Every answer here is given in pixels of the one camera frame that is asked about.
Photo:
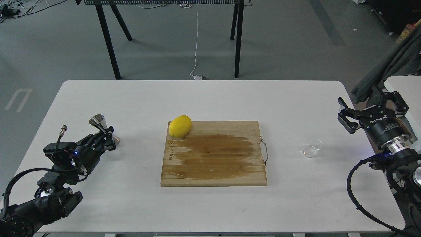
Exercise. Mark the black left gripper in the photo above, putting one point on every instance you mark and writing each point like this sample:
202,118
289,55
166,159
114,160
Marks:
91,147

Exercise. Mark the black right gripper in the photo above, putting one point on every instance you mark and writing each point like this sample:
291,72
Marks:
379,122

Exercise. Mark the steel double jigger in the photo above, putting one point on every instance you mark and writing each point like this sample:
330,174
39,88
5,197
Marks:
99,122

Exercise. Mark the small clear glass cup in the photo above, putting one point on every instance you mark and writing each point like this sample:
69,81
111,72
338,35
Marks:
312,147

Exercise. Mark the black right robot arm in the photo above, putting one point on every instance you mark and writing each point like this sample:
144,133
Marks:
399,162

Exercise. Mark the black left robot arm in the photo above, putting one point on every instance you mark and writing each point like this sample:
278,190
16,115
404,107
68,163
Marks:
73,163

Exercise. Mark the white side table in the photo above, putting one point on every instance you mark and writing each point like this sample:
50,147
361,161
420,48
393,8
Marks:
409,88

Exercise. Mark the grey jacket on chair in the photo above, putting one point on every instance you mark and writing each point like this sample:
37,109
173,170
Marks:
403,60

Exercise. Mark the yellow lemon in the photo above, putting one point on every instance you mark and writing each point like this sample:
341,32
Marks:
180,126

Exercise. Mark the wooden cutting board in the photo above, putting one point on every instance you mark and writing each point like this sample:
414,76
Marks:
215,154

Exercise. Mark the black metal frame table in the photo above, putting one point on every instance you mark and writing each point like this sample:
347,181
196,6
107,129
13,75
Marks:
165,26

